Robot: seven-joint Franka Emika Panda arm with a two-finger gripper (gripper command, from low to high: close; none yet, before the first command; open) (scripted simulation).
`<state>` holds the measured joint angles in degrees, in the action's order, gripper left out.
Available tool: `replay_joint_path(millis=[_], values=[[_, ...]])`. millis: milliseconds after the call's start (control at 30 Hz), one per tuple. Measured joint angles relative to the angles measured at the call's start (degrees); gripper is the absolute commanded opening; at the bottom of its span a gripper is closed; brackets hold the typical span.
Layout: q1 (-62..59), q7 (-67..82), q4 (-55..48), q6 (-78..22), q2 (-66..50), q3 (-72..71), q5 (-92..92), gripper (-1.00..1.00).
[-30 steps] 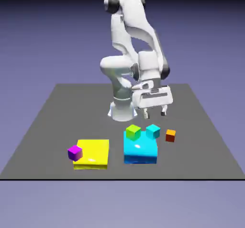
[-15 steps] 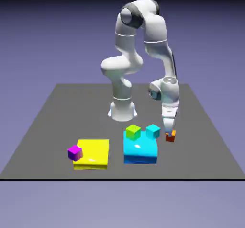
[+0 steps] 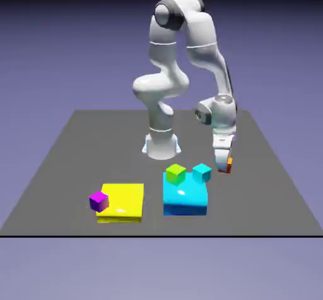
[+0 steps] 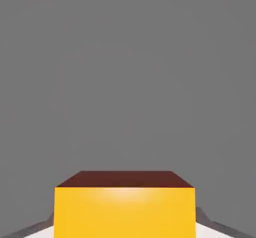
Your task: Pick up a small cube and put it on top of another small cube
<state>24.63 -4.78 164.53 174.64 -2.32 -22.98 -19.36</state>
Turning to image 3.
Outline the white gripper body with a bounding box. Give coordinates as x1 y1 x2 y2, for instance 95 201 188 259
213 147 233 171

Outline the small orange cube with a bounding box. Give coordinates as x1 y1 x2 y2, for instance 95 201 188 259
218 156 233 175

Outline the small cyan cube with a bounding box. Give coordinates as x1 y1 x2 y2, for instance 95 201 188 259
192 163 213 183

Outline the small green cube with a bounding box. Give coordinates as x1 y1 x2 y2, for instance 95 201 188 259
165 163 187 187

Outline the small purple cube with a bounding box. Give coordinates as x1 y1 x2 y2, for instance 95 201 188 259
88 190 110 213

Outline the large cyan box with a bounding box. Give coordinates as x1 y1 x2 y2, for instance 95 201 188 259
163 171 209 217

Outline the large yellow box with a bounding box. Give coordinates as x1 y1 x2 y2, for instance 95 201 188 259
95 183 145 224

